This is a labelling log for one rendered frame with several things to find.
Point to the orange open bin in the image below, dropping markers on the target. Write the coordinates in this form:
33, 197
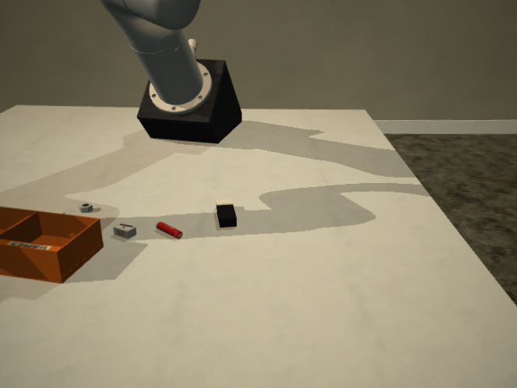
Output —
64, 243

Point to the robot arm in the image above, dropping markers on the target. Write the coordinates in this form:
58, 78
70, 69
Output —
162, 49

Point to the red battery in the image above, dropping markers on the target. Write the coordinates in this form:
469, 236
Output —
169, 230

